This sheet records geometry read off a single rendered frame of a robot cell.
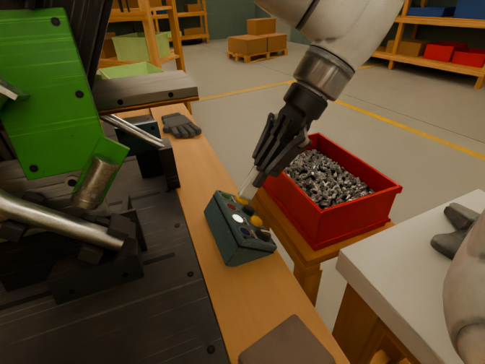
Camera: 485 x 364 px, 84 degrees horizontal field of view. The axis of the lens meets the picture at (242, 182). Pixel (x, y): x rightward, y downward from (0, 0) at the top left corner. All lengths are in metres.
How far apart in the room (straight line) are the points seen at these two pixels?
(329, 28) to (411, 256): 0.39
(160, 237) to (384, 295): 0.39
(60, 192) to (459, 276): 0.51
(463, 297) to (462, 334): 0.03
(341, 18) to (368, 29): 0.04
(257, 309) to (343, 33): 0.43
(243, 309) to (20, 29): 0.47
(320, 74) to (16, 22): 0.41
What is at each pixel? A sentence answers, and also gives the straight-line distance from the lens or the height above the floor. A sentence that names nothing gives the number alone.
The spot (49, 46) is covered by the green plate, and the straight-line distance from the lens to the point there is 0.47.
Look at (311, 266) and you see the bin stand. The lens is 0.65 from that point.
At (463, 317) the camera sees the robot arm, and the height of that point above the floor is 1.06.
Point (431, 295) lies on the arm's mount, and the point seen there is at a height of 0.90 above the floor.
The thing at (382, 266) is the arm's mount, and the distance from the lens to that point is 0.52.
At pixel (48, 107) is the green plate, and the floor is 1.16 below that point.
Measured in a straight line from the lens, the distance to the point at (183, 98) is 0.58.
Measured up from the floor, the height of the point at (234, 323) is 0.90.
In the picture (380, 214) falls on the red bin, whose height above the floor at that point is 0.85.
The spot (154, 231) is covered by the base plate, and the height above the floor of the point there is 0.90.
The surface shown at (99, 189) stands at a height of 1.05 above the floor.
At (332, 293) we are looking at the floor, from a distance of 1.57.
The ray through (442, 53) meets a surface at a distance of 5.61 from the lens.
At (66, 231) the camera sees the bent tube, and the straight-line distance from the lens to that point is 0.47.
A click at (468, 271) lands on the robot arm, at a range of 0.31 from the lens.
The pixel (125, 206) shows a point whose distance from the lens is 0.54.
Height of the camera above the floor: 1.28
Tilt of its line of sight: 35 degrees down
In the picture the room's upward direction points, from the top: 3 degrees counter-clockwise
